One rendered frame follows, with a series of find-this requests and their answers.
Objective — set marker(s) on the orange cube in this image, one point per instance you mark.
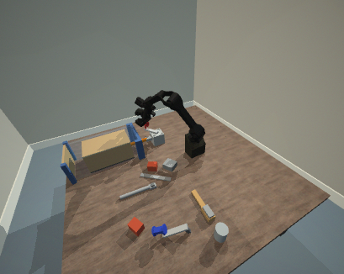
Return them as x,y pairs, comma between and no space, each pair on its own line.
136,226
152,166

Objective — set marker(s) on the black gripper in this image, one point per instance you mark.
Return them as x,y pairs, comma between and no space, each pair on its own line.
146,118

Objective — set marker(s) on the grey cylinder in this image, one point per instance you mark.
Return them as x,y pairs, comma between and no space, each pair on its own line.
220,232

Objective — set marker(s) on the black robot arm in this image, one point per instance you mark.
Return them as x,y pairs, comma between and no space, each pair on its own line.
174,102

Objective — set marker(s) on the clear-panelled rack with blue posts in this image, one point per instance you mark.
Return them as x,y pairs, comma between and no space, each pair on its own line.
87,156

